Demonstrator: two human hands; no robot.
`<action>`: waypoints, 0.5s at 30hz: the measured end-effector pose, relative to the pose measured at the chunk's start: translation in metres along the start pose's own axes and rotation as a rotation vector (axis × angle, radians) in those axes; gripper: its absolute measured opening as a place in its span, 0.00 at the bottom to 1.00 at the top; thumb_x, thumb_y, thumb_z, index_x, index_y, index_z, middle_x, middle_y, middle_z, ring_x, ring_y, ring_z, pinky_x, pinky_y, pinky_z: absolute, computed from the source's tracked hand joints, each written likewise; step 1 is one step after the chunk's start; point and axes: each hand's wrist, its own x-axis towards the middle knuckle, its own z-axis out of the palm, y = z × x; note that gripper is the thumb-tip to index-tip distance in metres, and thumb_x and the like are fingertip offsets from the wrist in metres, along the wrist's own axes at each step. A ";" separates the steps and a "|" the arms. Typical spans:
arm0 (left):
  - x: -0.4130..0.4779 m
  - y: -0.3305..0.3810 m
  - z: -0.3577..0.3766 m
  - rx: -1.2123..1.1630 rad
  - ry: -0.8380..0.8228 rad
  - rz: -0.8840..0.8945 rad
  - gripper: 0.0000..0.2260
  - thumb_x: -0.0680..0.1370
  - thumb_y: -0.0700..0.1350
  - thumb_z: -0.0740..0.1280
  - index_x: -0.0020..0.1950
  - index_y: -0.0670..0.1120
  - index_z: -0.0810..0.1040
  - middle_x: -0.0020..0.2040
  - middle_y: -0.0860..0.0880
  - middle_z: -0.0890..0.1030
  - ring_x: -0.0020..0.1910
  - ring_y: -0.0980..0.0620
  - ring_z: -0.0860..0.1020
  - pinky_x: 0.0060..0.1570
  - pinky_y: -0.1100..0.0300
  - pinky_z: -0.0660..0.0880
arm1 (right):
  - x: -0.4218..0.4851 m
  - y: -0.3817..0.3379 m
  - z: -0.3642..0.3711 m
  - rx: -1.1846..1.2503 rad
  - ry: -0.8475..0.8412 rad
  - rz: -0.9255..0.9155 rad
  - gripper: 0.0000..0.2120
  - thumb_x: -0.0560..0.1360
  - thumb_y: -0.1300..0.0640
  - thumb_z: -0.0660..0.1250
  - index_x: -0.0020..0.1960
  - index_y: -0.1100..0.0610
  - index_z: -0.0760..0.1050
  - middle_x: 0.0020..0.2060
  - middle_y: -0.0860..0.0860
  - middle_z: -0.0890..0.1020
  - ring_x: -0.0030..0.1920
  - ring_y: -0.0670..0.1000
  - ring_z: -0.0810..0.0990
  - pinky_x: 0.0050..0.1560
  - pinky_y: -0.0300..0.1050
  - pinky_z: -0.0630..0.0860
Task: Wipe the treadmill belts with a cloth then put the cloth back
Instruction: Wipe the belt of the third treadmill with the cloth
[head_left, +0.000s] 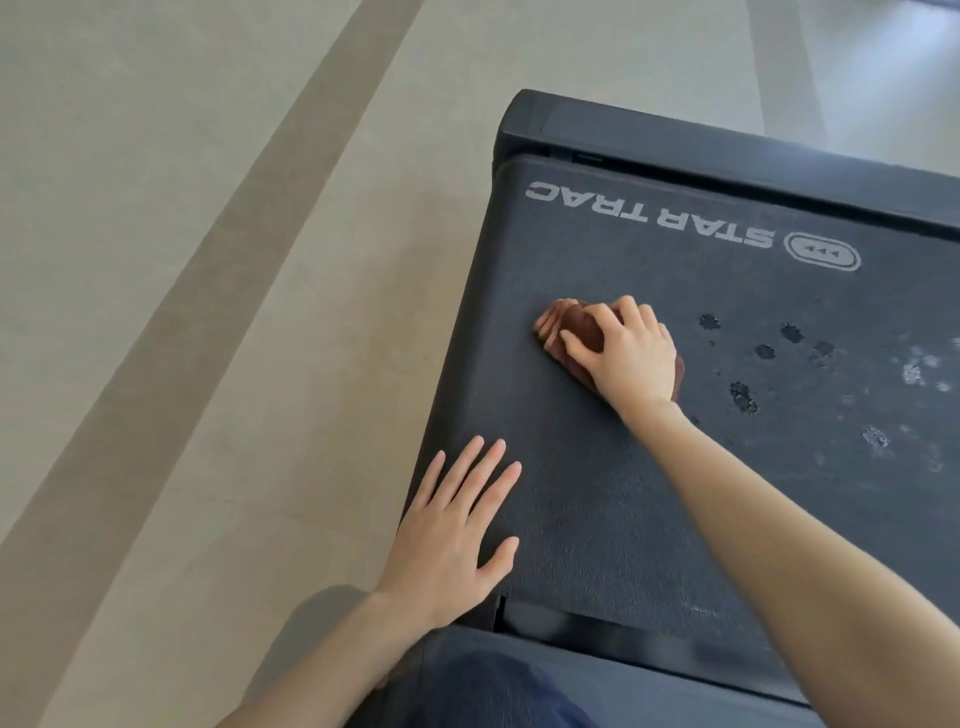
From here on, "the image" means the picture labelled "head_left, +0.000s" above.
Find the person's left hand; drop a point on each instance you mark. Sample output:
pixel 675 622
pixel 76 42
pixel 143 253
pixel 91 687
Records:
pixel 442 555

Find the person's right hand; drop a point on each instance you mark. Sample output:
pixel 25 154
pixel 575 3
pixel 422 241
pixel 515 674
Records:
pixel 637 367

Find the brown cleaning cloth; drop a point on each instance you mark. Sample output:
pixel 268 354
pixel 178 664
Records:
pixel 566 319

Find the grey treadmill with red label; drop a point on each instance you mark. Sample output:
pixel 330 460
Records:
pixel 787 465

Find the person's right forearm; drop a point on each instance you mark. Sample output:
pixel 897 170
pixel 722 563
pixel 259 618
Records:
pixel 810 570

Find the person's left forearm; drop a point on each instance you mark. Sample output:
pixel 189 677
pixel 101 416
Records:
pixel 322 667

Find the person's dark blue trousers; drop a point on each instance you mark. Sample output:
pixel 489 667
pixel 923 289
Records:
pixel 495 697

